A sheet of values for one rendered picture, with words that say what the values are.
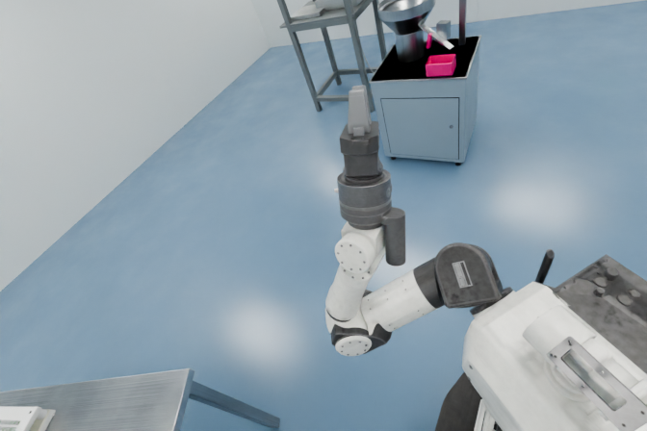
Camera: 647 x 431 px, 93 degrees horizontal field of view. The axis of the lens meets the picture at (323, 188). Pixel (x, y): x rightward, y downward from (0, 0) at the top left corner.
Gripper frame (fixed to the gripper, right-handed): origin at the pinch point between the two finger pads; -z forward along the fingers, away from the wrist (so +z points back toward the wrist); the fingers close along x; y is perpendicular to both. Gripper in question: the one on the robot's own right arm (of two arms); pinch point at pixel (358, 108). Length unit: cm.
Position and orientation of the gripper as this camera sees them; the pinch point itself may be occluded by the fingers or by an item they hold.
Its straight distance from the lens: 47.8
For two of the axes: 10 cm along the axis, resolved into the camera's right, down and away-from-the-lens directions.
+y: -9.8, 0.4, 2.0
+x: -1.7, 4.1, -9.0
